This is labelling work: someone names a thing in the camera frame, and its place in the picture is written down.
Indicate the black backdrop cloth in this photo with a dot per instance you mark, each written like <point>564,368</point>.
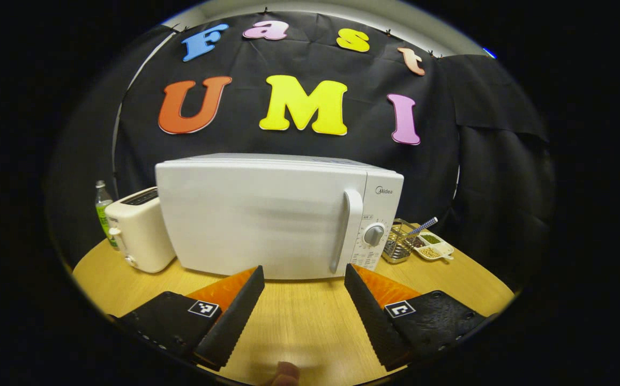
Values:
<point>449,161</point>

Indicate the white microwave oven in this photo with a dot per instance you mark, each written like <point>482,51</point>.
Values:
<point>256,214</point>

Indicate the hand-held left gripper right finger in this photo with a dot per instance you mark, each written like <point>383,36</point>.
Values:
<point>368,316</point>

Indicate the white divided condiment dish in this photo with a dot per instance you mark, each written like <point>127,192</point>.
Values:
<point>434,246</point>

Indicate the green label drink bottle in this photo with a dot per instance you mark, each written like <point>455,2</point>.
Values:
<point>102,212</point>

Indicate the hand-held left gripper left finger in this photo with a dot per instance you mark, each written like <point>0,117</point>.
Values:
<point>232,321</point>

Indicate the white toaster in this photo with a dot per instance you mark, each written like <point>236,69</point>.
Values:
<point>138,230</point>

